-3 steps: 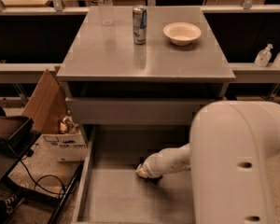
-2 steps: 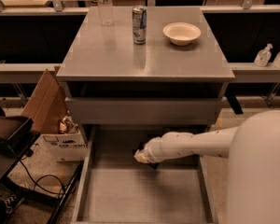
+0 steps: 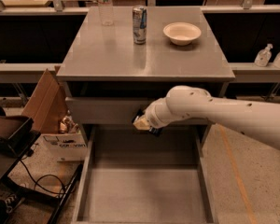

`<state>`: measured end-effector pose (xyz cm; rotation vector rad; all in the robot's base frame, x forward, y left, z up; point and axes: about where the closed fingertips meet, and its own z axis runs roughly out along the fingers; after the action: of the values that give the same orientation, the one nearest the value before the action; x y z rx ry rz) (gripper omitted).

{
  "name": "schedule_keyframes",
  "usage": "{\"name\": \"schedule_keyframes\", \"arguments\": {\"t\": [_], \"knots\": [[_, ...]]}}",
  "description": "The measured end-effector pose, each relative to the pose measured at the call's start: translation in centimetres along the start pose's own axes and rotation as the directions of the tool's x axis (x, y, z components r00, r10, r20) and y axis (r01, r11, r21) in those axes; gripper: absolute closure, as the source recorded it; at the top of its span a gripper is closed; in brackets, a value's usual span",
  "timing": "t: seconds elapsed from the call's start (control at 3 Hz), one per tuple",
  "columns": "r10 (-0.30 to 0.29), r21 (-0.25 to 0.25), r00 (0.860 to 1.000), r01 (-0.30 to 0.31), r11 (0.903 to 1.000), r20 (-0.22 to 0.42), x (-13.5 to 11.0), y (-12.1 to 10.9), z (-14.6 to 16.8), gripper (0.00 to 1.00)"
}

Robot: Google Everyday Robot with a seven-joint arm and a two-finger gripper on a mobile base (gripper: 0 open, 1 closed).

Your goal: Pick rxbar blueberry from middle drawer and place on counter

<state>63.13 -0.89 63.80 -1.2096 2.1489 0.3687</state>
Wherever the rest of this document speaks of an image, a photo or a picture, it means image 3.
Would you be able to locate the white printed cardboard box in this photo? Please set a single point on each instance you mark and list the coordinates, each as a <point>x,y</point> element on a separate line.
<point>65,146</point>

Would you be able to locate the black cart with bin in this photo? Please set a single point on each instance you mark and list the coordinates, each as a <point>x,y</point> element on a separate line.
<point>16,138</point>

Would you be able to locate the clear plastic water bottle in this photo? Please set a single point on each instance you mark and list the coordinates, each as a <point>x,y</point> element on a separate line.
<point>106,12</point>

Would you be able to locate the grey drawer cabinet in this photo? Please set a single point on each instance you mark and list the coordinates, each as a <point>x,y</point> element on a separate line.
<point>105,62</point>

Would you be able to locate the white paper bowl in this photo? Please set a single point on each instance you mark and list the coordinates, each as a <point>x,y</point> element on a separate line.
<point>182,33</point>

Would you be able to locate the closed grey top drawer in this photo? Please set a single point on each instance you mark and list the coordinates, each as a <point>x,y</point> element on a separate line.
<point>116,111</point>

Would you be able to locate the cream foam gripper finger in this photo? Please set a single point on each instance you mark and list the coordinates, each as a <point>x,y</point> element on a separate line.
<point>141,123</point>

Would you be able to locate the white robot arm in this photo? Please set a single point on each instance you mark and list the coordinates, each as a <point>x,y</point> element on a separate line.
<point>257,120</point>

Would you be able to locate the black canvas sneaker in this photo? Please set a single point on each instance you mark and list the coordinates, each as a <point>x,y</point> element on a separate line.
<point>9,205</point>

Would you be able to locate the open grey middle drawer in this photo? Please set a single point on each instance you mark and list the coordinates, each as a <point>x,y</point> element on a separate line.
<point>132,177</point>

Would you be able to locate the silver blue energy drink can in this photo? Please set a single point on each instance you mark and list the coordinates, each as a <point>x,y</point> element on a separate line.
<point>139,25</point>

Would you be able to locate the brown cardboard box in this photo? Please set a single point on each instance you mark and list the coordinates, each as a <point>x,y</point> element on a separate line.
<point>46,106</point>

